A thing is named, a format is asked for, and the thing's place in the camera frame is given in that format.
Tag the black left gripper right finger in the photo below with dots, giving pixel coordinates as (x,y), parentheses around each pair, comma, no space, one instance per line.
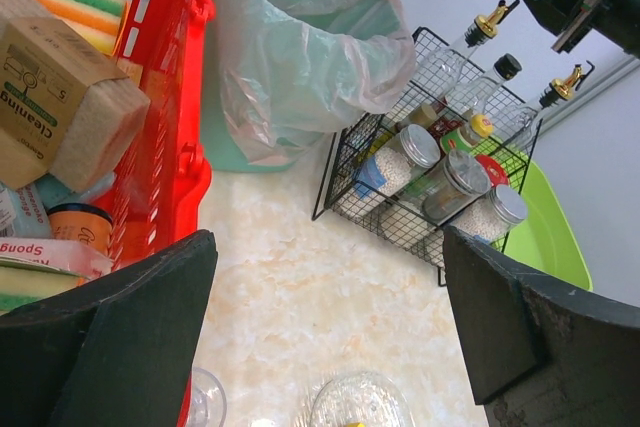
(540,351)

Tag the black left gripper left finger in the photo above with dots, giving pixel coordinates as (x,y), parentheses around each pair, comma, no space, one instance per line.
(117,351)

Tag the black cap clear bottle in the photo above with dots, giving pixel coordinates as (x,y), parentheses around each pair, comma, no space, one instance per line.
(474,95)

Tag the clear glass front left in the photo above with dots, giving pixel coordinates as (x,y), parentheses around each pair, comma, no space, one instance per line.
(208,405)

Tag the green plastic tub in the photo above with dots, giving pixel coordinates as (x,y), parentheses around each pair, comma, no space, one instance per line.
(545,240)

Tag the red plastic basket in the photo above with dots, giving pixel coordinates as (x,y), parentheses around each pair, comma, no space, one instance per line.
(163,175)

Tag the gold pourer glass bottle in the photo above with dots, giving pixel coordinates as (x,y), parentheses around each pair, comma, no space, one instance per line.
(440,70)

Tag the clear glass plate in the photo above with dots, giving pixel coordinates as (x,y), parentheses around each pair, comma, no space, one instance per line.
(362,398)

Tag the yellow cap sauce bottle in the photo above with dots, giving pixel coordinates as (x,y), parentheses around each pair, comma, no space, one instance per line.
(466,136)

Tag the red lid sauce jar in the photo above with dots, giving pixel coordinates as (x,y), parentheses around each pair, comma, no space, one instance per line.
(496,173)

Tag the upturned wine glass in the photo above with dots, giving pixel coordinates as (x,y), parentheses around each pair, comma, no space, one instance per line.
(456,181)

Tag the small gold cap bottle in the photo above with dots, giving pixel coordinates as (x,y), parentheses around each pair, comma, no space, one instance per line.
(424,115)

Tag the silver lid spice jar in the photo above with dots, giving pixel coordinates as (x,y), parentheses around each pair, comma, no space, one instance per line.
(399,161)

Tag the cardboard box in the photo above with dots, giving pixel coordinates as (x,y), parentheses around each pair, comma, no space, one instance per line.
(66,109)

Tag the green bin with plastic bag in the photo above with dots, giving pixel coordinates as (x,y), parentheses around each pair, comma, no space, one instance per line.
(281,75)

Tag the black wire rack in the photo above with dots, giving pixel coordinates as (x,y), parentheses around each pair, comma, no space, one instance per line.
(389,216)

